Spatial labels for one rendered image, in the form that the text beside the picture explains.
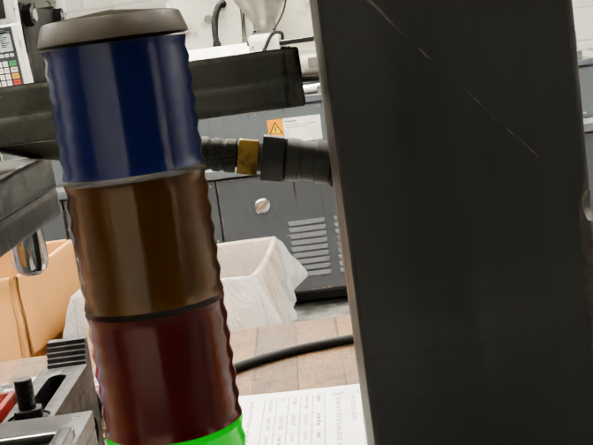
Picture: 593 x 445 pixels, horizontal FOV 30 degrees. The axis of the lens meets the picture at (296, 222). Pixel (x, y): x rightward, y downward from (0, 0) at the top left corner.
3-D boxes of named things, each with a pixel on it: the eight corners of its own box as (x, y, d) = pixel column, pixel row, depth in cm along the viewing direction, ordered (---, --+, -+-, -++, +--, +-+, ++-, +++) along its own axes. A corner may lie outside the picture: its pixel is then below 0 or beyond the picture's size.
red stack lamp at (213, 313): (116, 407, 32) (97, 297, 32) (244, 390, 32) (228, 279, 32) (93, 454, 29) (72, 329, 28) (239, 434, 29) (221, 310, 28)
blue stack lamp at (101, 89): (77, 171, 31) (56, 53, 31) (209, 154, 31) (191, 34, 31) (48, 188, 28) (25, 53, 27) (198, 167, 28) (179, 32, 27)
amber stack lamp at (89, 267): (96, 291, 32) (78, 177, 31) (227, 274, 32) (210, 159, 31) (71, 323, 28) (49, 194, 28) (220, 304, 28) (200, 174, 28)
